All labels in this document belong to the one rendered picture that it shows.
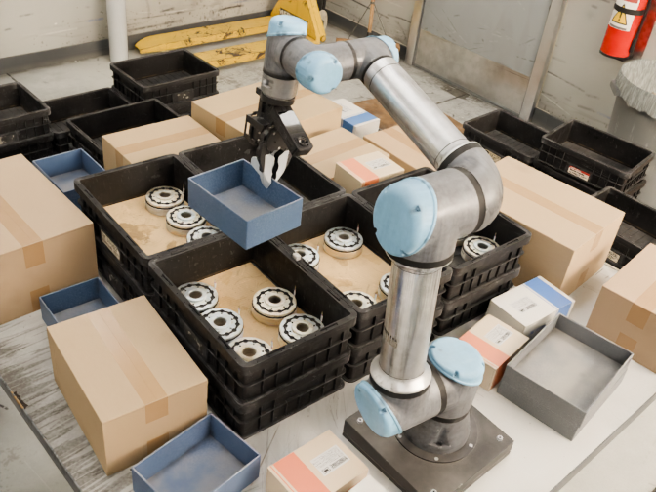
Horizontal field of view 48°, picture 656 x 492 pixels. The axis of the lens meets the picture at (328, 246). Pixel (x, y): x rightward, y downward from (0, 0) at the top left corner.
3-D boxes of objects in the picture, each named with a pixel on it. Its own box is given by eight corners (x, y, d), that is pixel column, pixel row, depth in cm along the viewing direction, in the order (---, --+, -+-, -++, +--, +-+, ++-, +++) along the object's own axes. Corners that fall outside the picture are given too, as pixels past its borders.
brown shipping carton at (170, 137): (188, 157, 249) (187, 114, 240) (224, 187, 236) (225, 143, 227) (104, 181, 232) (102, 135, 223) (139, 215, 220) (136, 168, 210)
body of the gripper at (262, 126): (269, 134, 162) (277, 82, 156) (294, 150, 158) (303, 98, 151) (241, 140, 158) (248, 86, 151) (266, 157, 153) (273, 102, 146)
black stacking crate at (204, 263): (352, 355, 165) (359, 317, 159) (241, 411, 149) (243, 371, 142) (253, 262, 189) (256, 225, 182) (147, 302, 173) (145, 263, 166)
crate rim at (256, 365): (359, 323, 160) (360, 315, 158) (243, 379, 143) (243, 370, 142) (255, 230, 184) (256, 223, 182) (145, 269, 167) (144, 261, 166)
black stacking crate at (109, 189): (253, 262, 189) (255, 225, 183) (146, 301, 173) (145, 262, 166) (175, 189, 213) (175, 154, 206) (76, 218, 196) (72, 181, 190)
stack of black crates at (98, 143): (158, 188, 334) (155, 97, 307) (195, 221, 317) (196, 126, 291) (74, 216, 310) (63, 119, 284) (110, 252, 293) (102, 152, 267)
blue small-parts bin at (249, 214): (301, 225, 158) (304, 197, 154) (245, 250, 149) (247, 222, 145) (242, 184, 169) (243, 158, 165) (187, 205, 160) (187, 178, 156)
